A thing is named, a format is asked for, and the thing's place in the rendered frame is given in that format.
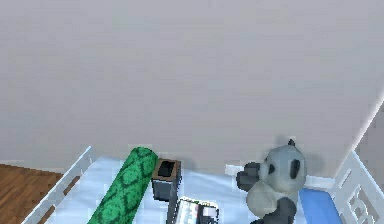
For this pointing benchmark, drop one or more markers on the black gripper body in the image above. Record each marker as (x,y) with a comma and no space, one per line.
(172,213)

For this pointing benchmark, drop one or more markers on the dark box with brown rim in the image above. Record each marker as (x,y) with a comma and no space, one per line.
(164,185)

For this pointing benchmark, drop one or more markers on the white framed bed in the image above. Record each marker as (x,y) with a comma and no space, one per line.
(206,185)

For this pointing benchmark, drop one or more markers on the green patterned bolster pillow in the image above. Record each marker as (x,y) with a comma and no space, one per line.
(128,190)

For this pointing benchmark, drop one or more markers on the black and white panda toy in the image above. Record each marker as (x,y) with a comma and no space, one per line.
(281,173)

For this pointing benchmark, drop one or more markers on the blue pillow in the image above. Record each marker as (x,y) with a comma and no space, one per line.
(316,206)

